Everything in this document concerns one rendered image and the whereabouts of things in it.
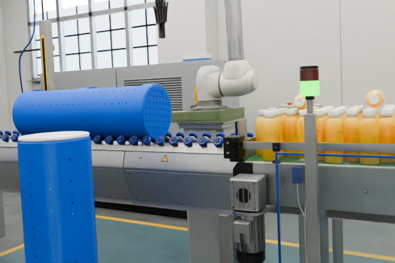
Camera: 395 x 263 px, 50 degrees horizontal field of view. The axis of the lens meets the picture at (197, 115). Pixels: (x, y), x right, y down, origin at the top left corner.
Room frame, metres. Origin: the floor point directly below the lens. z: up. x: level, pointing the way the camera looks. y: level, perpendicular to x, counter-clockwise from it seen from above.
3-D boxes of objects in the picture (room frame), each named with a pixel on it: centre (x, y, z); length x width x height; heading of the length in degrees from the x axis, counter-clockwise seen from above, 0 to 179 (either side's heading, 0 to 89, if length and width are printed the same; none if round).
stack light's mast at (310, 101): (1.42, -0.38, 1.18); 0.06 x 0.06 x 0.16
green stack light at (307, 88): (1.42, -0.38, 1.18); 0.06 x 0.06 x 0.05
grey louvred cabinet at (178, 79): (4.35, 0.66, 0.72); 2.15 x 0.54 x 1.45; 61
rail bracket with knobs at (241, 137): (1.71, -0.15, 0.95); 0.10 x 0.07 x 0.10; 154
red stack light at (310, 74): (1.42, -0.38, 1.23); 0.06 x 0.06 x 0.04
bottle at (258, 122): (1.81, -0.28, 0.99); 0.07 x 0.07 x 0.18
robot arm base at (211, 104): (2.66, -0.06, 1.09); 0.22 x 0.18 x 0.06; 67
